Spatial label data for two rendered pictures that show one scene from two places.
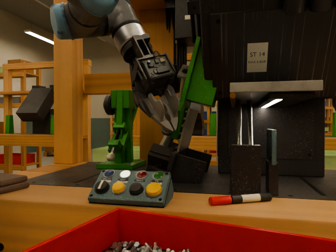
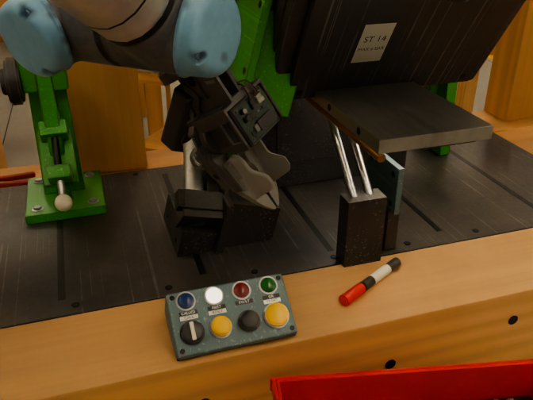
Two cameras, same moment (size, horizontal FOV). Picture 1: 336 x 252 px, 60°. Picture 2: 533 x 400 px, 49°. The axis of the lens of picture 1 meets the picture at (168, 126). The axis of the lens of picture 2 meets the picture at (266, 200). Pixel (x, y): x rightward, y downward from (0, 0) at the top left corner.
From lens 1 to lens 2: 0.48 m
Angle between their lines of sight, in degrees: 40
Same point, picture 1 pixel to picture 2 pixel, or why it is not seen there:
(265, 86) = (425, 141)
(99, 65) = not seen: outside the picture
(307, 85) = (475, 135)
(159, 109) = (260, 185)
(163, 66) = (262, 109)
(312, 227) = (468, 309)
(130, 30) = not seen: hidden behind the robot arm
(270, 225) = (427, 320)
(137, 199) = (259, 337)
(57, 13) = (51, 39)
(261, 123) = not seen: hidden behind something
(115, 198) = (225, 344)
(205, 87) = (278, 87)
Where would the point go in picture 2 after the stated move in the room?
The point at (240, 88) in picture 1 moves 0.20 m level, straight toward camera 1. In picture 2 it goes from (393, 147) to (496, 229)
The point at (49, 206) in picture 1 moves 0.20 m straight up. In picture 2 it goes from (111, 388) to (86, 238)
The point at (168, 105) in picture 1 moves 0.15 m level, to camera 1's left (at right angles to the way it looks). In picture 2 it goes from (258, 163) to (142, 191)
